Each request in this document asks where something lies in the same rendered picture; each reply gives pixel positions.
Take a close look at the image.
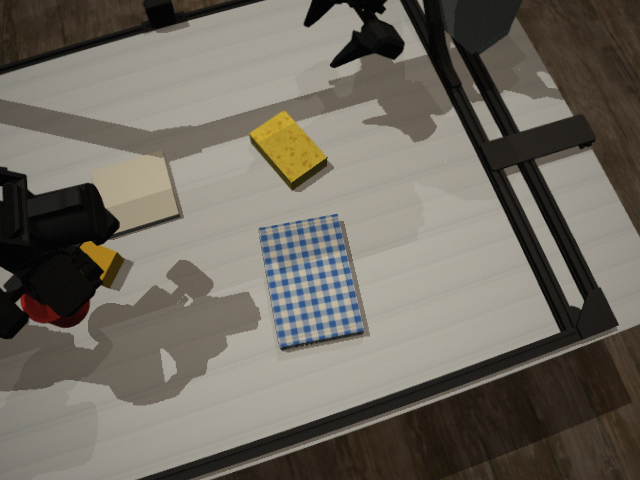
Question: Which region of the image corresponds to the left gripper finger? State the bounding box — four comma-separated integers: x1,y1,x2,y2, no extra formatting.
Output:
330,30,374,68
304,0,335,27

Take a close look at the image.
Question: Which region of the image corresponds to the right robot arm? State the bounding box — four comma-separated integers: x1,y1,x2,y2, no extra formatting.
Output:
0,167,108,317

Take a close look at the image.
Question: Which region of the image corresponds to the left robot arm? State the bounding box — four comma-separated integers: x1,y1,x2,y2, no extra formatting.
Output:
330,0,372,10

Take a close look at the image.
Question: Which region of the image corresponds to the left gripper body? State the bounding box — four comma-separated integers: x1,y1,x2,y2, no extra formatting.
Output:
354,0,405,60

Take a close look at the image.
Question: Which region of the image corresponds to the red cup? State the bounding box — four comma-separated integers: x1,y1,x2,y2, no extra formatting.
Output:
21,293,90,328

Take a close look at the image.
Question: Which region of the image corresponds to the blue and white checkered towel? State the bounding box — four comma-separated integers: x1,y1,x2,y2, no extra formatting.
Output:
259,214,364,350

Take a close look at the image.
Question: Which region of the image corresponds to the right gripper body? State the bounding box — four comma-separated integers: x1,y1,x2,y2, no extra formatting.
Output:
0,208,120,339

